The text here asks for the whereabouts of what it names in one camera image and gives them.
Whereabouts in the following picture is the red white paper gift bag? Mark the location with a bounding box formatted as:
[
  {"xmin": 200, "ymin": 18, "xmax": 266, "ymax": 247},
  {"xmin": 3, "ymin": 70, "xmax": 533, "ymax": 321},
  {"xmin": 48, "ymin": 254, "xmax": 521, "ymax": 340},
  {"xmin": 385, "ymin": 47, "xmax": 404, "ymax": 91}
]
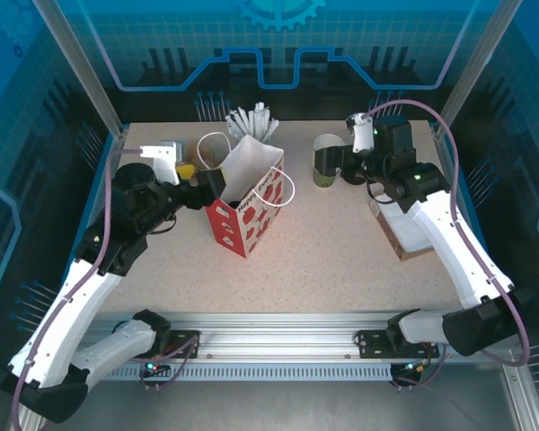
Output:
[{"xmin": 196, "ymin": 131, "xmax": 296, "ymax": 260}]

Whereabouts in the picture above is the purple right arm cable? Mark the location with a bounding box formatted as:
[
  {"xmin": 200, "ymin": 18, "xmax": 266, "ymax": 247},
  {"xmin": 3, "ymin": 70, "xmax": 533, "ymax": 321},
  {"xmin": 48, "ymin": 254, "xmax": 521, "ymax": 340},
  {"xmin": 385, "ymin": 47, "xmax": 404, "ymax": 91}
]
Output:
[{"xmin": 361, "ymin": 99, "xmax": 534, "ymax": 392}]

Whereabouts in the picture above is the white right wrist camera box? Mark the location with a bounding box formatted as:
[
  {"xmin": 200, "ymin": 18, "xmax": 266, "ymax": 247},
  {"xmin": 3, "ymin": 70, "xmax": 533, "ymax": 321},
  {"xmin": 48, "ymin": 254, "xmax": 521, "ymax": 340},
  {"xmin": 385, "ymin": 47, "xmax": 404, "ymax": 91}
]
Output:
[{"xmin": 344, "ymin": 111, "xmax": 377, "ymax": 154}]

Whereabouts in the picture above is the aluminium mounting rail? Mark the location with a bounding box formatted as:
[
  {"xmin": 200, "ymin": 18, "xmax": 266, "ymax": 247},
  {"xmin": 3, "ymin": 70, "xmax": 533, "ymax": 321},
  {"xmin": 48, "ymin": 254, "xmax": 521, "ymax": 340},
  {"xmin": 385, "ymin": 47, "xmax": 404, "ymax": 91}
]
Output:
[{"xmin": 78, "ymin": 309, "xmax": 517, "ymax": 363}]

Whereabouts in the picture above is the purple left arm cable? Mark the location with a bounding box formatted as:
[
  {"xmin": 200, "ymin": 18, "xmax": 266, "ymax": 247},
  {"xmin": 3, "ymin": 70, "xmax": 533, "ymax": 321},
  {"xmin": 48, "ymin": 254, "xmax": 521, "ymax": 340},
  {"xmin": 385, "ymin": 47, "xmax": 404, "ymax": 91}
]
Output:
[{"xmin": 8, "ymin": 147, "xmax": 201, "ymax": 431}]

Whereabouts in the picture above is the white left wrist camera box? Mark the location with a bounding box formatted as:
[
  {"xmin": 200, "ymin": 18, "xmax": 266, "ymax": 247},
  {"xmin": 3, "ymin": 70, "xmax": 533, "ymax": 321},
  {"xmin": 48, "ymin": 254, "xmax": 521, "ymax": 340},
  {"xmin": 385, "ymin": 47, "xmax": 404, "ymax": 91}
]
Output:
[{"xmin": 137, "ymin": 140, "xmax": 186, "ymax": 186}]

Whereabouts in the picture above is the grey metal panel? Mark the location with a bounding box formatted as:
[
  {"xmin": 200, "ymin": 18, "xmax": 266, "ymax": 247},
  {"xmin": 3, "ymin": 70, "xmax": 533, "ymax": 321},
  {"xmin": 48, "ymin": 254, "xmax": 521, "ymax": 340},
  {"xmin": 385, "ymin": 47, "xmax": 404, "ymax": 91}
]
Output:
[{"xmin": 89, "ymin": 381, "xmax": 511, "ymax": 431}]

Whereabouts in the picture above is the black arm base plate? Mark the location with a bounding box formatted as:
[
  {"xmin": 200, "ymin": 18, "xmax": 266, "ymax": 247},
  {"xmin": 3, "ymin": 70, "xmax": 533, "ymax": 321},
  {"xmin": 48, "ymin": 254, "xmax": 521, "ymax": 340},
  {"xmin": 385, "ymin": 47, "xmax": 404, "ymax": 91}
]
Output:
[
  {"xmin": 357, "ymin": 330, "xmax": 399, "ymax": 360},
  {"xmin": 161, "ymin": 330, "xmax": 202, "ymax": 360}
]

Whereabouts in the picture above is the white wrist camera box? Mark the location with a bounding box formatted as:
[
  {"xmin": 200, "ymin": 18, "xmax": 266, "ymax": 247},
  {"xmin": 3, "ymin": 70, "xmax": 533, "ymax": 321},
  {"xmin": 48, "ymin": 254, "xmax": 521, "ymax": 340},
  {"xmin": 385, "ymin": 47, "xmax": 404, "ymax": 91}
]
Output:
[
  {"xmin": 344, "ymin": 111, "xmax": 377, "ymax": 154},
  {"xmin": 137, "ymin": 140, "xmax": 186, "ymax": 186}
]

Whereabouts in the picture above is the slotted grey cable duct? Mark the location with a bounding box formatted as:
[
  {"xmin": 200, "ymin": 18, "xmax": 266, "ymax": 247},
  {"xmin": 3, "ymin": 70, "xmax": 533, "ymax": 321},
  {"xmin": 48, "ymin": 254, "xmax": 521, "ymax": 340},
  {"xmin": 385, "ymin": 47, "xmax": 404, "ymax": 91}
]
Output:
[{"xmin": 102, "ymin": 363, "xmax": 394, "ymax": 383}]

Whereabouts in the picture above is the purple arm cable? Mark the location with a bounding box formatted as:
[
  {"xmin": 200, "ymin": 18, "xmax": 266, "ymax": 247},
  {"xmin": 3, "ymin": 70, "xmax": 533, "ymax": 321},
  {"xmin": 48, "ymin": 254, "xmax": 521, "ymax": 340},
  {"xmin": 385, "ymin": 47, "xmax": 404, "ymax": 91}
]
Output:
[
  {"xmin": 361, "ymin": 99, "xmax": 534, "ymax": 392},
  {"xmin": 8, "ymin": 147, "xmax": 201, "ymax": 431}
]

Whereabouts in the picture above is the aluminium frame post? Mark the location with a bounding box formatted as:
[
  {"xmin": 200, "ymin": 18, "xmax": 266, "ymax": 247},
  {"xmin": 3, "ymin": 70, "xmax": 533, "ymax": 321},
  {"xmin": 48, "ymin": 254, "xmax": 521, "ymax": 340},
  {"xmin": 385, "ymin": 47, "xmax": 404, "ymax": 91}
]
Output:
[
  {"xmin": 433, "ymin": 0, "xmax": 525, "ymax": 140},
  {"xmin": 31, "ymin": 0, "xmax": 129, "ymax": 138}
]

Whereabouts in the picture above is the brown cardboard napkin box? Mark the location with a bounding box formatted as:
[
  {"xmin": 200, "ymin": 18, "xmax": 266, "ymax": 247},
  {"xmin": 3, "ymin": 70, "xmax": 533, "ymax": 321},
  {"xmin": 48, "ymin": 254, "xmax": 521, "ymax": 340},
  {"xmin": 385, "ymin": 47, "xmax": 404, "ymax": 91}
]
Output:
[{"xmin": 368, "ymin": 186, "xmax": 436, "ymax": 262}]

